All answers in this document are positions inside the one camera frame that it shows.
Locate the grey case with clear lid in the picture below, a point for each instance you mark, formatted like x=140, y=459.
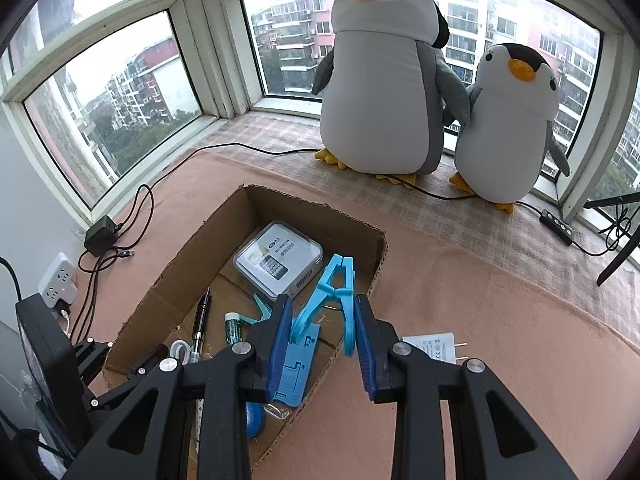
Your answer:
x=275, y=260

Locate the blue round tape measure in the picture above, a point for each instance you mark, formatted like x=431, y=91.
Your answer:
x=254, y=420

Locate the black pen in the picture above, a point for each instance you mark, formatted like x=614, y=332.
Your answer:
x=202, y=320

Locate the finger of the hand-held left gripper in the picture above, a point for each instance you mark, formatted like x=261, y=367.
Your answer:
x=95, y=355
x=115, y=394

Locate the checked pale mat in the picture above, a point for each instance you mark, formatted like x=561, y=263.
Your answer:
x=500, y=240

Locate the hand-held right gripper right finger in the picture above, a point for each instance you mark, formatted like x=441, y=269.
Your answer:
x=362, y=345

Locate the light blue plastic clip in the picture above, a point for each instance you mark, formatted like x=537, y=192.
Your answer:
x=335, y=275

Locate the white plug adapter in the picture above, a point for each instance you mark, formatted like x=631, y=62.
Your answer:
x=432, y=347

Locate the black tripod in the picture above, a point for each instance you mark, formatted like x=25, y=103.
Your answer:
x=620, y=262

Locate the black charger brick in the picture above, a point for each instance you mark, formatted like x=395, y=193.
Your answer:
x=100, y=237

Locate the brown cardboard box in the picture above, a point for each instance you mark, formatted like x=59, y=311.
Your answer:
x=200, y=250

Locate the large penguin plush toy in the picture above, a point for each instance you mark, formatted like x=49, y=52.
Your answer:
x=380, y=100

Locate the green lip balm stick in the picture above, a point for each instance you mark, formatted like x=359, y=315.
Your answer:
x=232, y=330

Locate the black plug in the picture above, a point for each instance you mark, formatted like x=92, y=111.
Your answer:
x=62, y=310

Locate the small penguin plush toy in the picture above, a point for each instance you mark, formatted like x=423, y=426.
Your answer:
x=505, y=145

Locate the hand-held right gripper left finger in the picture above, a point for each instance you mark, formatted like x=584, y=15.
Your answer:
x=280, y=340

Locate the white power strip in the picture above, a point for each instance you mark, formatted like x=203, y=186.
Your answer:
x=57, y=275

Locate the blue phone stand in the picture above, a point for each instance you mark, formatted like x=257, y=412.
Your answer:
x=295, y=370

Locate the black inline remote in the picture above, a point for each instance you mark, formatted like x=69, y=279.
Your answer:
x=556, y=227

